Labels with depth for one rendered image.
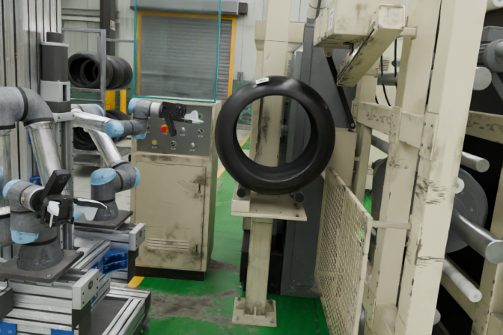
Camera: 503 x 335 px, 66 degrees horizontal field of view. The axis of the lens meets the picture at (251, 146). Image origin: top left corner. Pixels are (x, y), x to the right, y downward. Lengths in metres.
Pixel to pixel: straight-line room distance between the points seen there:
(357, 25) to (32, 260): 1.47
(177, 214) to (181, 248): 0.25
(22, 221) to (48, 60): 0.68
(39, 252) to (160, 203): 1.27
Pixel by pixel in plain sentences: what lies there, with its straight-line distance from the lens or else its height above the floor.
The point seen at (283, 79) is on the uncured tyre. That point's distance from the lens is 1.80.
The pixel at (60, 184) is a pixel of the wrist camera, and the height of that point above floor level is 1.11.
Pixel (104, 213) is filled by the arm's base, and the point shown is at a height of 0.76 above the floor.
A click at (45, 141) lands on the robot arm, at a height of 1.19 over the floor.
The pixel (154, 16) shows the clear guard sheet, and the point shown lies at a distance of 2.67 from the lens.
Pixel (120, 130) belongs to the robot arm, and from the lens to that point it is 1.87.
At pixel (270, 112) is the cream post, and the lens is 2.17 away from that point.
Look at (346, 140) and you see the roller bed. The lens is 2.16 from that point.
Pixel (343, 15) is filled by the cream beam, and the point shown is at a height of 1.71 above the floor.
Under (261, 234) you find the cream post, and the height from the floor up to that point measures 0.55.
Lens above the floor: 1.44
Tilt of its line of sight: 10 degrees down
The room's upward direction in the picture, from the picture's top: 4 degrees clockwise
